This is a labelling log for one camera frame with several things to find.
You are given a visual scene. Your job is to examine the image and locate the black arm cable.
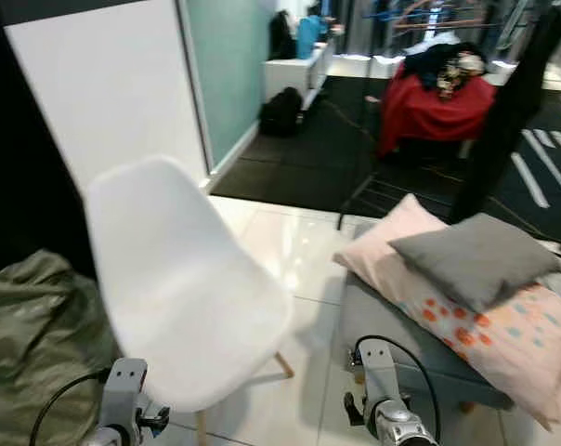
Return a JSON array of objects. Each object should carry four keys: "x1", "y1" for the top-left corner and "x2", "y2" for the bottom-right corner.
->
[
  {"x1": 350, "y1": 334, "x2": 444, "y2": 438},
  {"x1": 30, "y1": 370, "x2": 110, "y2": 446}
]

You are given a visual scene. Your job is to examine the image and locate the grey upholstered ottoman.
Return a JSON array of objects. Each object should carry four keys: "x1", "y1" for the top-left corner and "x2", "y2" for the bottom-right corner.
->
[{"x1": 338, "y1": 274, "x2": 518, "y2": 414}]

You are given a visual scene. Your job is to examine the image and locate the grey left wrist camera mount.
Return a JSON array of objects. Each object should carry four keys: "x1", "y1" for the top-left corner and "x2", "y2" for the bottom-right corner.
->
[{"x1": 106, "y1": 358, "x2": 150, "y2": 433}]

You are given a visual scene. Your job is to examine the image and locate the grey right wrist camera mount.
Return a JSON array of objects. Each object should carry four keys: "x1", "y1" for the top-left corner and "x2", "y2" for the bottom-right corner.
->
[{"x1": 357, "y1": 342, "x2": 400, "y2": 405}]

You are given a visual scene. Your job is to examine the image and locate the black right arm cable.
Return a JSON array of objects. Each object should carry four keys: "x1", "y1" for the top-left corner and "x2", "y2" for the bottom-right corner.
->
[{"x1": 350, "y1": 334, "x2": 444, "y2": 438}]

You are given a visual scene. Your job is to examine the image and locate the black hanging garment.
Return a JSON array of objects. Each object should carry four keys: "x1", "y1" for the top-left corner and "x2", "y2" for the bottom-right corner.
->
[{"x1": 450, "y1": 5, "x2": 561, "y2": 224}]

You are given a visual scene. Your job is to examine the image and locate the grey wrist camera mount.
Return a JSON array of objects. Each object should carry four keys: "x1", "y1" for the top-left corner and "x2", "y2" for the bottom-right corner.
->
[
  {"x1": 357, "y1": 342, "x2": 400, "y2": 405},
  {"x1": 106, "y1": 358, "x2": 150, "y2": 433}
]

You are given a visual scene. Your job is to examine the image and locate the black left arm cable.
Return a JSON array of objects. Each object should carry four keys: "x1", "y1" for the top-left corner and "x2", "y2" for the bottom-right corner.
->
[{"x1": 30, "y1": 370, "x2": 110, "y2": 446}]

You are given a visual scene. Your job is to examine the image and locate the white plastic chair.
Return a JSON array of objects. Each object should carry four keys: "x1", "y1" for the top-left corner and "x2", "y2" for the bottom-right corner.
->
[{"x1": 84, "y1": 156, "x2": 295, "y2": 446}]

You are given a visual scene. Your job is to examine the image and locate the black bag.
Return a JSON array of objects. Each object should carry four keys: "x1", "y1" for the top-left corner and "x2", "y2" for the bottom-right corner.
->
[{"x1": 268, "y1": 11, "x2": 297, "y2": 61}]

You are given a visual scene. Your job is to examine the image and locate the white low shelf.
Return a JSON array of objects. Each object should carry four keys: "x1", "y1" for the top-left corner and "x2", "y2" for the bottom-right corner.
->
[{"x1": 264, "y1": 42, "x2": 333, "y2": 103}]

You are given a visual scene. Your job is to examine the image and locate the pile of dark clothes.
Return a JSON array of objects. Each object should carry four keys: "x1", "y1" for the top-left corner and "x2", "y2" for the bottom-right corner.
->
[{"x1": 403, "y1": 42, "x2": 488, "y2": 98}]

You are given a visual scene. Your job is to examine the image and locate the black backpack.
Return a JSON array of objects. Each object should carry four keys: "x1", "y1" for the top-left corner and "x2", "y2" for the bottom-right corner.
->
[{"x1": 258, "y1": 86, "x2": 305, "y2": 138}]

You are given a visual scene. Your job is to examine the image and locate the black floor rug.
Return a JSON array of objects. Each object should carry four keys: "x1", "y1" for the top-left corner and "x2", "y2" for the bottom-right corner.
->
[{"x1": 211, "y1": 76, "x2": 561, "y2": 243}]

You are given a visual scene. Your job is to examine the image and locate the grey pillow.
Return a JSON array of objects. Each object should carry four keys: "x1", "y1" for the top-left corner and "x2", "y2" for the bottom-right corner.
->
[{"x1": 388, "y1": 214, "x2": 561, "y2": 312}]

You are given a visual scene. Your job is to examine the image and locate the green beanbag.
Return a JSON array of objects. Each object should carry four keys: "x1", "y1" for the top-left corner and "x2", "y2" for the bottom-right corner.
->
[{"x1": 0, "y1": 249, "x2": 124, "y2": 446}]

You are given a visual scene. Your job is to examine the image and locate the pink patterned pillow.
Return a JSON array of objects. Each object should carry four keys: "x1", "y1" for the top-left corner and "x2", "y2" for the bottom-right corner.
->
[{"x1": 332, "y1": 193, "x2": 561, "y2": 430}]

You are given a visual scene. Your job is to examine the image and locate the blue bag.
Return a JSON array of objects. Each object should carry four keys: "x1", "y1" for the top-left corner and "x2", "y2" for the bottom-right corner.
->
[{"x1": 296, "y1": 14, "x2": 323, "y2": 59}]

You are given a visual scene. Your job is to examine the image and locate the red cloth covered table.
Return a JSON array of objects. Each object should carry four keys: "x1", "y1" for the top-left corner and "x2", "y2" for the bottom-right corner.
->
[{"x1": 378, "y1": 67, "x2": 497, "y2": 157}]

